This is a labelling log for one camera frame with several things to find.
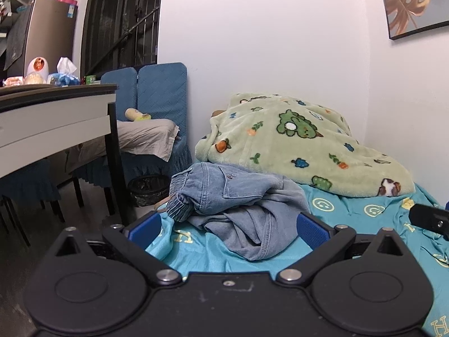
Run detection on gold leaf framed picture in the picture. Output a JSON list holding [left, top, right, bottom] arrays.
[[383, 0, 448, 40]]

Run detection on blue quilted chair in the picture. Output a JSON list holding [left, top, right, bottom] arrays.
[[71, 62, 193, 197]]

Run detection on dark window grille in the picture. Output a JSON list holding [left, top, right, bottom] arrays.
[[81, 0, 161, 78]]

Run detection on green cartoon fleece blanket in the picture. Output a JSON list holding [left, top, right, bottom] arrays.
[[195, 94, 416, 198]]

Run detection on teal patterned bed sheet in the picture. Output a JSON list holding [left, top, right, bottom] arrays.
[[146, 186, 448, 336]]

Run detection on grey cloth on chair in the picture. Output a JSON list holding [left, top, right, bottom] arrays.
[[66, 119, 180, 172]]

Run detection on blue denim jeans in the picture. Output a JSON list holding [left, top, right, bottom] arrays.
[[167, 162, 310, 262]]

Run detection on white black-legged table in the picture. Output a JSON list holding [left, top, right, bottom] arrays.
[[1, 84, 136, 225]]

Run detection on white round jar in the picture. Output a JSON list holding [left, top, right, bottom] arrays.
[[24, 56, 49, 85]]

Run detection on brown refrigerator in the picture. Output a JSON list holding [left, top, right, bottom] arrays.
[[4, 0, 78, 77]]

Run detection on cream bottle on chair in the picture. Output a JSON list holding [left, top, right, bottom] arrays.
[[125, 108, 152, 122]]

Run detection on black mesh waste bin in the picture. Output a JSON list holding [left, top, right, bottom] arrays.
[[128, 174, 170, 207]]

